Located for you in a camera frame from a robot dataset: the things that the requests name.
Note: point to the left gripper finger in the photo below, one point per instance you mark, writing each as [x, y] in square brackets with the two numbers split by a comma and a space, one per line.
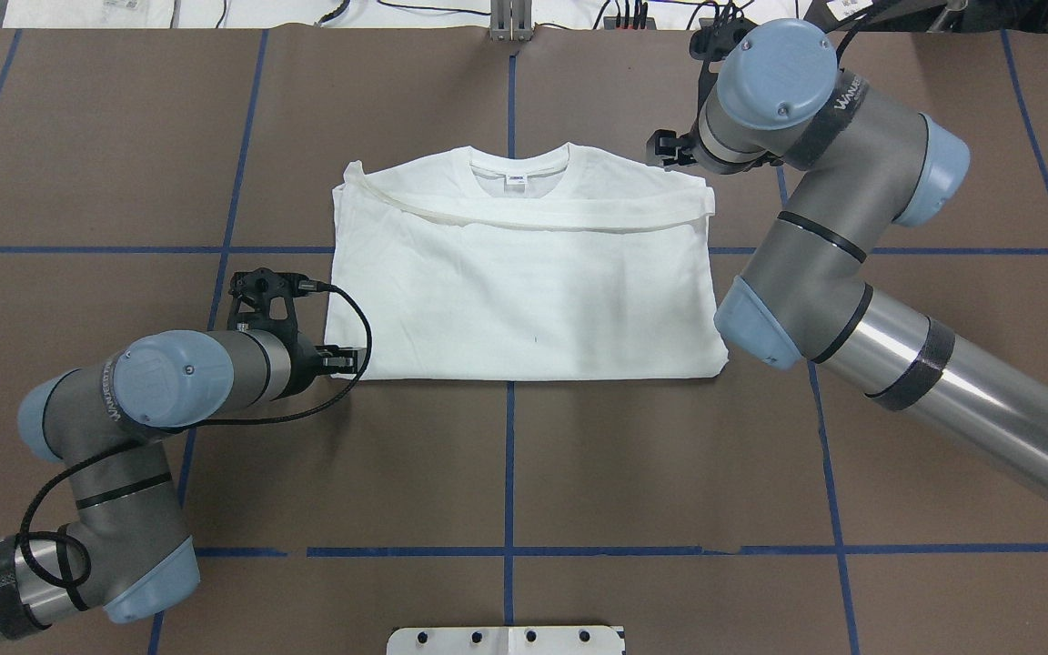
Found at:
[345, 361]

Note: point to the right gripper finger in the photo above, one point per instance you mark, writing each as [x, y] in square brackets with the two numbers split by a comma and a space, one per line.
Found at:
[661, 148]

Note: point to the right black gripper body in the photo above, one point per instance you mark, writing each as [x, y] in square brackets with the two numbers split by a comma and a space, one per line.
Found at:
[667, 148]

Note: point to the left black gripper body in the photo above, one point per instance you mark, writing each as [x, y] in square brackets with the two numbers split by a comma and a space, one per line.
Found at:
[304, 361]

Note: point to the white long-sleeve printed shirt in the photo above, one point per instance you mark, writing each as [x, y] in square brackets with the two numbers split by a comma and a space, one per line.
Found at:
[573, 265]

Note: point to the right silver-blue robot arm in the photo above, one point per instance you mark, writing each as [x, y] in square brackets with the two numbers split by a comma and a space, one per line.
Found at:
[776, 94]

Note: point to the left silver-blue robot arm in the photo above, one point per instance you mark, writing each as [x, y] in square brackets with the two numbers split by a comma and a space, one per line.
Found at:
[108, 531]

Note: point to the right grey USB hub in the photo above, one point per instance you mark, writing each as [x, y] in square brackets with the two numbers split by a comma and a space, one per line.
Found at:
[716, 14]

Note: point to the grey usb hub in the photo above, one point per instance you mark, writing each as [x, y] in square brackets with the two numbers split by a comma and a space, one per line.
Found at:
[716, 14]
[624, 15]

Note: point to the left grey USB hub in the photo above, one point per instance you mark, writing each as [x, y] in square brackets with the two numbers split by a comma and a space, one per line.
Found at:
[624, 15]

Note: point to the black box with label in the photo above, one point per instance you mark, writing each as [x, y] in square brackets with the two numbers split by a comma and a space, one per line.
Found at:
[895, 16]

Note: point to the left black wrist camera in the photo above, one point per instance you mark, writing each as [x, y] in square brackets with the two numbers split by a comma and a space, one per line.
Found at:
[263, 300]

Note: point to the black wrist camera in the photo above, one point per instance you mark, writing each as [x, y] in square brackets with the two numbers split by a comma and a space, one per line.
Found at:
[263, 300]
[713, 42]

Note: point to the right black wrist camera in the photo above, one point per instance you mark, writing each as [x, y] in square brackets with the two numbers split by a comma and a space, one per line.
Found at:
[713, 42]

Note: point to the aluminium frame post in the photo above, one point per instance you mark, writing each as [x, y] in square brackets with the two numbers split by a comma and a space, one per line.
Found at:
[511, 21]

